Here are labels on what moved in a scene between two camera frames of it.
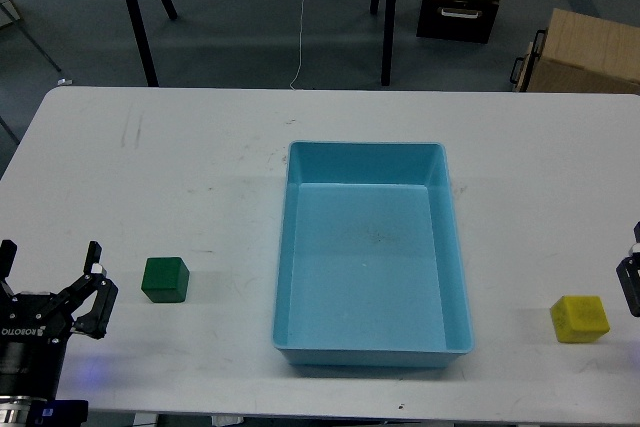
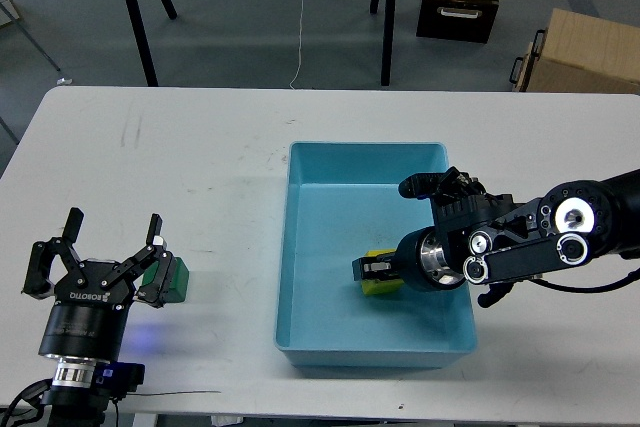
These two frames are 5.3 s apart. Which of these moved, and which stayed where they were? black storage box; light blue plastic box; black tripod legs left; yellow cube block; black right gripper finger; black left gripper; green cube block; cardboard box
Moved: yellow cube block; black left gripper; black right gripper finger
Stayed: black tripod legs left; black storage box; green cube block; cardboard box; light blue plastic box
